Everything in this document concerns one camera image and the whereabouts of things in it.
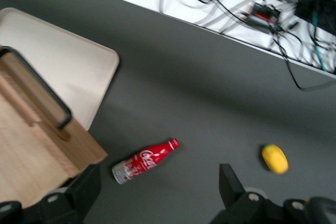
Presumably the wooden drawer under cabinet lid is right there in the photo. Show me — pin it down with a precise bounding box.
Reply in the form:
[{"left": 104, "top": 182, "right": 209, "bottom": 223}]
[{"left": 0, "top": 50, "right": 79, "bottom": 141}]

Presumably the black metal drawer handle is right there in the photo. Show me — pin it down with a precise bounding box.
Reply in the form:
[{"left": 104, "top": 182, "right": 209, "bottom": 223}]
[{"left": 0, "top": 46, "right": 72, "bottom": 130}]

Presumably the beige plastic tray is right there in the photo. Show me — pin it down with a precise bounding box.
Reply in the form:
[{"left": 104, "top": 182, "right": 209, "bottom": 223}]
[{"left": 0, "top": 7, "right": 120, "bottom": 132}]

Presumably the red cola bottle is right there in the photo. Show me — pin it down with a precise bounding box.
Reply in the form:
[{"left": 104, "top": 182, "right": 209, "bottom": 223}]
[{"left": 111, "top": 137, "right": 181, "bottom": 185}]

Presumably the black electronics box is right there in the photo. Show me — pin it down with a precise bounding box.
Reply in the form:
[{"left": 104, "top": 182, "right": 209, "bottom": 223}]
[{"left": 293, "top": 0, "right": 336, "bottom": 30}]

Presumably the black cable looping onto mat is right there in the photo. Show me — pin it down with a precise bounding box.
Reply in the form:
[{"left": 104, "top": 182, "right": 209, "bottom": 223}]
[{"left": 271, "top": 31, "right": 336, "bottom": 91}]

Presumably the wooden drawer cabinet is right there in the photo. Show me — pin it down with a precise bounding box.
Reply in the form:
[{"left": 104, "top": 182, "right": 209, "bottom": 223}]
[{"left": 0, "top": 46, "right": 109, "bottom": 209}]

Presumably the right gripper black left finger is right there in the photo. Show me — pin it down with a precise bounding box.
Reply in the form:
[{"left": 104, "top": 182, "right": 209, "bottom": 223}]
[{"left": 39, "top": 163, "right": 102, "bottom": 224}]

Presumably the grey orange electronics box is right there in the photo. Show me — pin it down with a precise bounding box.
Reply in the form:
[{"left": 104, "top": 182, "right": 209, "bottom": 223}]
[{"left": 245, "top": 2, "right": 282, "bottom": 30}]

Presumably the yellow lemon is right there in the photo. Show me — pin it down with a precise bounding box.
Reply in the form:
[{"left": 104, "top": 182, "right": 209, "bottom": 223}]
[{"left": 261, "top": 144, "right": 289, "bottom": 175}]

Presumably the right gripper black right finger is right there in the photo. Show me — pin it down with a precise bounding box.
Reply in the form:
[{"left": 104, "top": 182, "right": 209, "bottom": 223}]
[{"left": 209, "top": 163, "right": 285, "bottom": 224}]

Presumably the teal cable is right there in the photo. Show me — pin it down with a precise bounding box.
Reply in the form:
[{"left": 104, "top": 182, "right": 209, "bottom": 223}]
[{"left": 311, "top": 11, "right": 329, "bottom": 73}]

